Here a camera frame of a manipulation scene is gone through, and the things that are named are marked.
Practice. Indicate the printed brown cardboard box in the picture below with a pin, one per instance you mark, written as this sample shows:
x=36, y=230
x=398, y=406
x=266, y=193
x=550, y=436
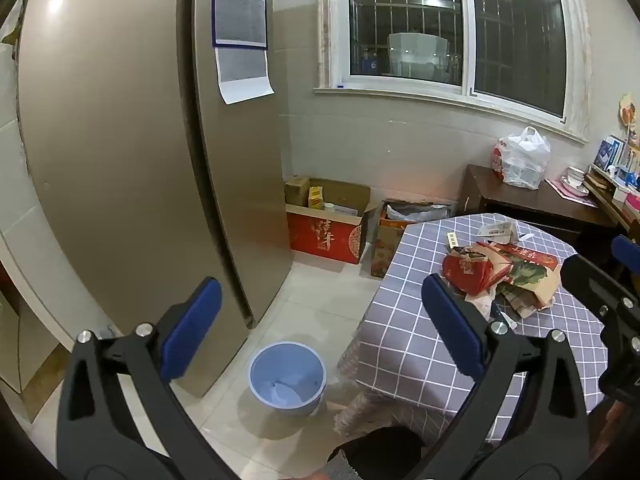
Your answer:
x=387, y=250

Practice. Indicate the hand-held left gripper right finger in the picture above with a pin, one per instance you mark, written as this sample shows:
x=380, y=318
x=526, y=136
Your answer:
x=452, y=330

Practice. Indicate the pile of snack wrappers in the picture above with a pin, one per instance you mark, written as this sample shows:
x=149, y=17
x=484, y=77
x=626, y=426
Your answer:
x=527, y=262

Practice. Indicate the wooden shelf with boxes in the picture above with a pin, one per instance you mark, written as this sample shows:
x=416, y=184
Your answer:
x=617, y=175

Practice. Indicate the white framed window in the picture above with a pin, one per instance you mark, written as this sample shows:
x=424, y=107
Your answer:
x=520, y=35

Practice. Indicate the white paper box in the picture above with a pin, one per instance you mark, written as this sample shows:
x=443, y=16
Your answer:
x=497, y=232

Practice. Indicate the white bowls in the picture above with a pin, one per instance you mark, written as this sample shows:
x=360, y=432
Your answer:
x=575, y=180

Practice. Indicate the dark wooden cabinet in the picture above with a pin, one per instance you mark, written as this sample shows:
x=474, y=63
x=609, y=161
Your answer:
x=530, y=205

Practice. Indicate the red paper package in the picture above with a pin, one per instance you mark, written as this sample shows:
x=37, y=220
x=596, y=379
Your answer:
x=467, y=272

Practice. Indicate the grey plastic wrap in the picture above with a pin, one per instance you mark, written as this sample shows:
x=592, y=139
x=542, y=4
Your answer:
x=417, y=211

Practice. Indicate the small yellow white packet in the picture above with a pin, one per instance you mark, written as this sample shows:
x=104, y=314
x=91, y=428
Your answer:
x=452, y=240

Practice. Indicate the white paper scraps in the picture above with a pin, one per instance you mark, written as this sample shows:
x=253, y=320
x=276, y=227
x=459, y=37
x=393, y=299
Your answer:
x=480, y=305

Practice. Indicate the wall calendar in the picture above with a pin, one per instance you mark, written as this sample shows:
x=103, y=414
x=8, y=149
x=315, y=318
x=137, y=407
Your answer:
x=240, y=20

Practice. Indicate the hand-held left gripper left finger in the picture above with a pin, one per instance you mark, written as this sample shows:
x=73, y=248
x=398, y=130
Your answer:
x=192, y=330

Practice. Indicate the grey checked tablecloth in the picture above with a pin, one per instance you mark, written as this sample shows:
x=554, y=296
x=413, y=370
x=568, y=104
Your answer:
x=415, y=320

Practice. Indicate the orange wall decoration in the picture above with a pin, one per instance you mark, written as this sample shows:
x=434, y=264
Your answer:
x=629, y=110

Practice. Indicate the yellow carton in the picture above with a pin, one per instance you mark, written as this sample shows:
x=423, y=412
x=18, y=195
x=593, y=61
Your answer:
x=315, y=198

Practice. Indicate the blue plastic bucket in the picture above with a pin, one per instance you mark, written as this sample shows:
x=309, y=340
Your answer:
x=287, y=360

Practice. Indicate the small brown cardboard box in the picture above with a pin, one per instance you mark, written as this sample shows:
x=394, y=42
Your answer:
x=296, y=191

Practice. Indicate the person's leg in black pants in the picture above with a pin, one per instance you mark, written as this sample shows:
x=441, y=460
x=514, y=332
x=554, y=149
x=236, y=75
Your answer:
x=380, y=450

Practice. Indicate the white plastic bag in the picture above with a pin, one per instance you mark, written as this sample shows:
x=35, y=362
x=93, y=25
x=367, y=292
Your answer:
x=522, y=160

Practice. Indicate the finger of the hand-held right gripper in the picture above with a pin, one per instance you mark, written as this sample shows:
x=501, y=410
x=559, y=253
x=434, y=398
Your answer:
x=585, y=280
x=626, y=252

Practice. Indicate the brown paper bag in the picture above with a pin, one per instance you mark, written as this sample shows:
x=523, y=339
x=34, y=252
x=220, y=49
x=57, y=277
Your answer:
x=530, y=297

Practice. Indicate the red cardboard box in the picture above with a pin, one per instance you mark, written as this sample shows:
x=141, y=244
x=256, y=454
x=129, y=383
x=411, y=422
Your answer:
x=320, y=237

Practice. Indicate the beige refrigerator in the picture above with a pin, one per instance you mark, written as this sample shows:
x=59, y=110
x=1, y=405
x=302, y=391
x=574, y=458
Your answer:
x=125, y=160

